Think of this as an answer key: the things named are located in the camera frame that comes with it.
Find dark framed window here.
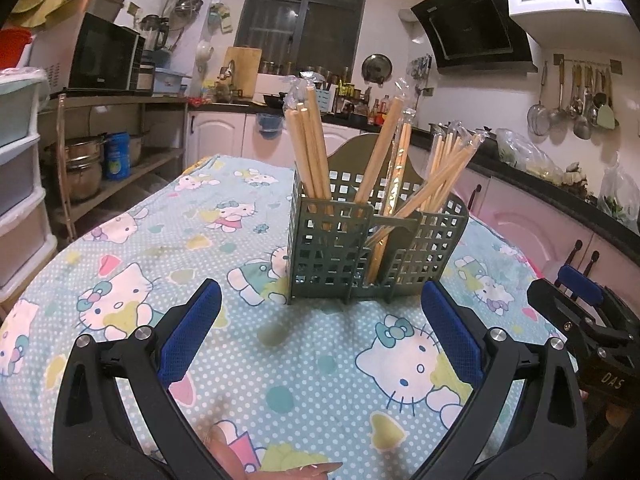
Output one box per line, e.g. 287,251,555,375
235,0,372,69

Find light green spatula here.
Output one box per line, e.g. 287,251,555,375
597,72,620,130

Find blue can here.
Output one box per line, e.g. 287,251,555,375
102,132,132,181

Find black range hood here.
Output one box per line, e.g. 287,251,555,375
410,0,539,74

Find plastic drawer unit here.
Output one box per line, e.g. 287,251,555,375
0,67,59,307

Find cartoon cat printed blanket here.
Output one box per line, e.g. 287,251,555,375
0,154,576,480

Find white plastic bag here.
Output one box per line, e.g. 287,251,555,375
597,152,640,211

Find black blender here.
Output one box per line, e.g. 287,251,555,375
139,14,171,56

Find group of condiment bottles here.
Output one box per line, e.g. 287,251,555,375
367,95,396,126

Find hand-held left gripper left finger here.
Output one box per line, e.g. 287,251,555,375
52,277,226,480

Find green vegetables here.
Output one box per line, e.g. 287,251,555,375
599,192,639,221

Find wooden cutting board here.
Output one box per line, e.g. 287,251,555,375
220,46,264,99

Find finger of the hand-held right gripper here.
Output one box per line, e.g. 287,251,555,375
556,264,609,306
526,278,632,349

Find blue hanging bin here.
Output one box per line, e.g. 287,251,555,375
256,112,284,140

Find hanging metal tools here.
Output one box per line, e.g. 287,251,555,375
409,54,434,92

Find metal faucet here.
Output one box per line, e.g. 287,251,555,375
217,59,239,94

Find cardboard box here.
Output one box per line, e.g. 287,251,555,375
75,0,126,24

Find white hanging jug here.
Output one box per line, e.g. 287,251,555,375
195,40,216,77

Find green plastic utensil holder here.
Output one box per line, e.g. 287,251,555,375
287,135,471,307

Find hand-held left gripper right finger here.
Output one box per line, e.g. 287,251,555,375
415,279,588,480

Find pile of wooden chopsticks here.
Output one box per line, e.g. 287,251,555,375
281,71,490,281

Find black microwave oven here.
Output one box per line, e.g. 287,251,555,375
49,12,146,96

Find metal mesh skimmer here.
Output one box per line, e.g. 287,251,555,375
527,62,551,136

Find black kitchen countertop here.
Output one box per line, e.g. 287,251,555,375
187,100,640,252

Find person's left hand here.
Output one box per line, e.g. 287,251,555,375
204,421,344,480

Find row of hanging metal ladles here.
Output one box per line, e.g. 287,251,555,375
550,57,608,141

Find stacked steel pots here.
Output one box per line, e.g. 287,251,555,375
47,132,109,202

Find dark pot lid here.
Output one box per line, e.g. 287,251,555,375
360,53,394,85

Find hanging steel colander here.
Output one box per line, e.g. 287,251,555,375
172,0,204,26

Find row of glass jars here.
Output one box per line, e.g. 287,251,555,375
260,60,351,81

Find red plastic basin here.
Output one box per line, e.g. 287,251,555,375
0,27,34,69

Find clear plastic bag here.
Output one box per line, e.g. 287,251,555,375
495,127,566,181

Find brown dried food pile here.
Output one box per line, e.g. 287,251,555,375
559,160,591,194

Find wooden shelf rack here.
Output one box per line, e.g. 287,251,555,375
37,92,191,242

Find hanging packets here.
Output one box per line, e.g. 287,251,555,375
207,2,235,36

